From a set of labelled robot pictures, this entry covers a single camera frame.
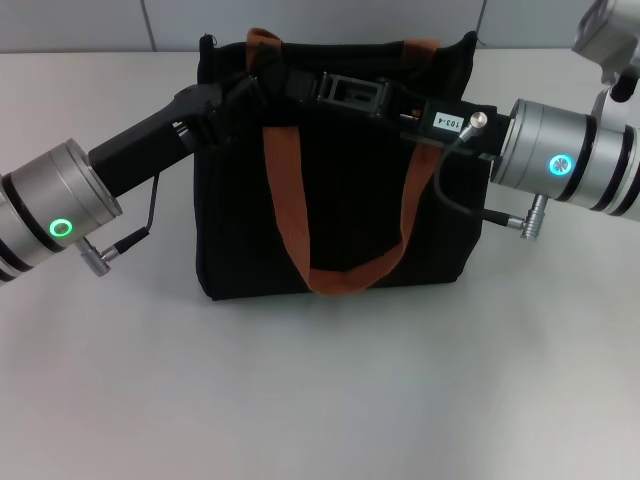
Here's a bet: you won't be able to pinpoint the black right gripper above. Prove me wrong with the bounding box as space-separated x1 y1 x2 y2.
284 68 512 162

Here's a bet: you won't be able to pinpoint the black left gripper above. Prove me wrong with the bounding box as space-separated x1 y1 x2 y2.
87 43 287 198

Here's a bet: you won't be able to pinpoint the black food bag orange handles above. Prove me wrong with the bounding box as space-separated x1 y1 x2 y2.
195 28 489 302

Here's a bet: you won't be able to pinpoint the left gripper cable with plugs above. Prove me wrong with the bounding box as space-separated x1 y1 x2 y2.
79 172 162 277

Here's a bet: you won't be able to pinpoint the gripper cable with plugs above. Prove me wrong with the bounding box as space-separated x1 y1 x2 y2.
432 110 550 241
79 172 162 277

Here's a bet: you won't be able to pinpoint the right gripper cable with plugs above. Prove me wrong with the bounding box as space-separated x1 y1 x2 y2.
432 110 550 241

